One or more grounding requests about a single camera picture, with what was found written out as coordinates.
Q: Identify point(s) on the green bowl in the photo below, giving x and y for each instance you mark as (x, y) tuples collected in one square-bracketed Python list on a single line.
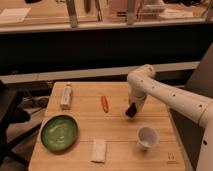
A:
[(59, 133)]

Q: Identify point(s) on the white cup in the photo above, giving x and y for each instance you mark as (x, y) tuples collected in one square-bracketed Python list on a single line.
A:
[(147, 138)]

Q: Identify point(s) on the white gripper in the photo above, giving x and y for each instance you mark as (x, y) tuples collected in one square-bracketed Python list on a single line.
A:
[(138, 101)]

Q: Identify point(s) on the orange carrot toy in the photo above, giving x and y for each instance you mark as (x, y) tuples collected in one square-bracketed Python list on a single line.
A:
[(104, 104)]

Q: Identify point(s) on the black chair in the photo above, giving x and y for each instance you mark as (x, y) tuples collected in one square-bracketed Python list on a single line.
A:
[(10, 113)]

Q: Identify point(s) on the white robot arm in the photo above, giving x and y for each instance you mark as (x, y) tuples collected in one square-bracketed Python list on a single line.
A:
[(197, 108)]

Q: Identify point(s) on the black eraser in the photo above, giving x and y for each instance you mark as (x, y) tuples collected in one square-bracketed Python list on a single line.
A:
[(131, 111)]

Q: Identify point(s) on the white paper sheet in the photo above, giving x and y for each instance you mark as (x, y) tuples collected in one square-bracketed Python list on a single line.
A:
[(14, 15)]

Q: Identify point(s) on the white sponge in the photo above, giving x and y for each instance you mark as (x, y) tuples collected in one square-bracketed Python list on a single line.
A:
[(99, 151)]

